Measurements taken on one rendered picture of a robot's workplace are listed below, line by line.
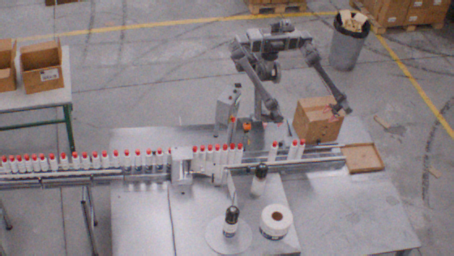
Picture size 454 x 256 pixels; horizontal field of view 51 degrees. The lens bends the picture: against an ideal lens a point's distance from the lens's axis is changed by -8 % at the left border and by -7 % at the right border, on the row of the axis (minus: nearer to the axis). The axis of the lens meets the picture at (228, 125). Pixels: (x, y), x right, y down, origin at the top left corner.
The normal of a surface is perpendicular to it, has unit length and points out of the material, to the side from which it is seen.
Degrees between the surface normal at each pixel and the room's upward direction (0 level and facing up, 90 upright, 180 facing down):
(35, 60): 89
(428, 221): 0
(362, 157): 0
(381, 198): 0
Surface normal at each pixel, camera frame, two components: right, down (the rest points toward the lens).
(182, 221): 0.10, -0.70
